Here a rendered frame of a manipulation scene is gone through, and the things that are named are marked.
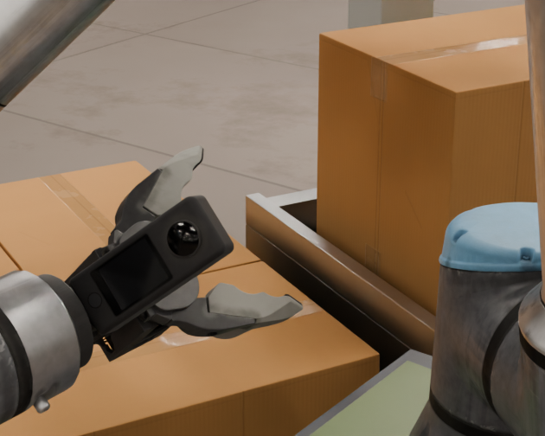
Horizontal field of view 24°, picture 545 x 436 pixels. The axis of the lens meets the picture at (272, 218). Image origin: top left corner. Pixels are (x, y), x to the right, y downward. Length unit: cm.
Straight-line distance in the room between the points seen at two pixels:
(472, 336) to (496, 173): 93
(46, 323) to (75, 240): 155
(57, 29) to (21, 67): 4
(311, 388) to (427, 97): 48
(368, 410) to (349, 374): 64
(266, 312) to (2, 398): 23
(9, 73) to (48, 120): 398
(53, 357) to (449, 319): 41
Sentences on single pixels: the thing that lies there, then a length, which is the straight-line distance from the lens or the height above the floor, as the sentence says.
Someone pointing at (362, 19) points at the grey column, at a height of 73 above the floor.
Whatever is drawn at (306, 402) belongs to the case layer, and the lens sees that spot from 194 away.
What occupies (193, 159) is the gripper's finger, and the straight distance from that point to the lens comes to 98.
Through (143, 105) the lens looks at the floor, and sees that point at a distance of 496.
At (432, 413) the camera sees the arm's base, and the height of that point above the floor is 88.
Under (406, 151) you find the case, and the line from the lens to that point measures 202.
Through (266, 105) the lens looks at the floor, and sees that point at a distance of 494.
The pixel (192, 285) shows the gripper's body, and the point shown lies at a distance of 92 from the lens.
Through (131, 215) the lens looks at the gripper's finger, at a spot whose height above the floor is 114.
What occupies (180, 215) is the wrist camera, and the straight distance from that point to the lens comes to 85.
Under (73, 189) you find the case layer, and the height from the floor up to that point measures 54.
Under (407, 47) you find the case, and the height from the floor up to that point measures 95.
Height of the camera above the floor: 150
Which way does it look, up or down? 23 degrees down
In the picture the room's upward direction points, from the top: straight up
